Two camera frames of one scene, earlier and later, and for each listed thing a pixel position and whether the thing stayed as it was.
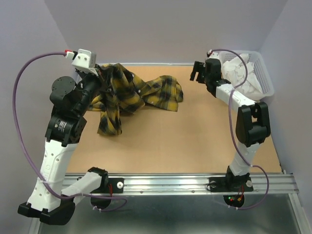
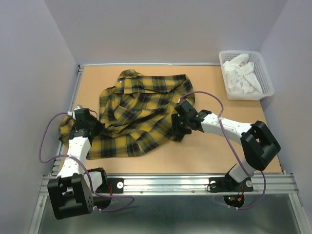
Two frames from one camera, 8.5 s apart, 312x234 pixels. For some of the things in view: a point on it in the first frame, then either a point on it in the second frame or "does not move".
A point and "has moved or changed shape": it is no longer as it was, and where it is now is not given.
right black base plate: (239, 184) does not move
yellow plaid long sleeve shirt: (124, 91) has moved or changed shape
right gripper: (198, 67) → (176, 127)
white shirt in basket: (234, 70) does not move
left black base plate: (115, 185) does not move
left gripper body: (92, 84) → (97, 126)
